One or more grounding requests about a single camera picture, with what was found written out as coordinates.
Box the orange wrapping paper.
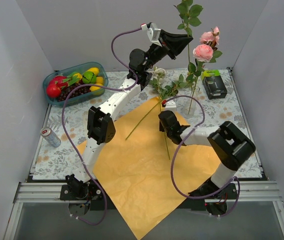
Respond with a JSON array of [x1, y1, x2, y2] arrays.
[[75, 96, 220, 240]]

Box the floral patterned table mat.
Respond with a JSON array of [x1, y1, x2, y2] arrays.
[[31, 69, 263, 181]]

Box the green lime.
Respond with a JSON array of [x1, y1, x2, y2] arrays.
[[82, 71, 97, 84]]

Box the dark purple grapes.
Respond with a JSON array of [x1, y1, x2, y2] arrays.
[[57, 83, 91, 102]]

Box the yellow lemon front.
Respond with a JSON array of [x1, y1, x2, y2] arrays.
[[89, 83, 104, 96]]

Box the silver drink can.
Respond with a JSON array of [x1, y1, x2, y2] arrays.
[[40, 126, 61, 148]]

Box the red dragon fruit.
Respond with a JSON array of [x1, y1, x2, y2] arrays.
[[49, 72, 82, 90]]

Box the red apple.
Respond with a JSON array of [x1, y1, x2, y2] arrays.
[[46, 84, 62, 99]]

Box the teal plastic fruit bowl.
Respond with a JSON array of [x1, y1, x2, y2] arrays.
[[42, 62, 109, 107]]

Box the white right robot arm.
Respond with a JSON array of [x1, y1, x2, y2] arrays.
[[158, 110, 256, 200]]

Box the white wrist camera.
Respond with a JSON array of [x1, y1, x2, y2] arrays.
[[140, 22, 162, 47], [161, 100, 177, 113]]

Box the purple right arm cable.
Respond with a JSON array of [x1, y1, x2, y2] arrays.
[[165, 96, 240, 218]]

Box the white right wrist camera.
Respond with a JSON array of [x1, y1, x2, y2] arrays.
[[161, 100, 177, 113]]

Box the green leafy stem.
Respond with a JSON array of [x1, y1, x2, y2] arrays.
[[125, 72, 194, 140]]

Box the yellow lemon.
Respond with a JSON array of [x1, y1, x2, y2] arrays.
[[87, 67, 100, 76], [89, 83, 104, 96]]

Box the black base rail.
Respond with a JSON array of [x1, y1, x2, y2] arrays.
[[13, 179, 282, 209]]

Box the clear glass vase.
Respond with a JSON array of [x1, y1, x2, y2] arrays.
[[182, 86, 200, 118]]

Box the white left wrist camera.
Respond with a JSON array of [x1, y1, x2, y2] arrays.
[[140, 22, 162, 47]]

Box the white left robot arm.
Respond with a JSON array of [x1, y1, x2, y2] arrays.
[[65, 26, 193, 200]]

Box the black green product box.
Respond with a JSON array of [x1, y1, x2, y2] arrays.
[[201, 69, 228, 100]]

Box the yellow lemon top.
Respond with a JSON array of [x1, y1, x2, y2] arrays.
[[87, 67, 100, 76]]

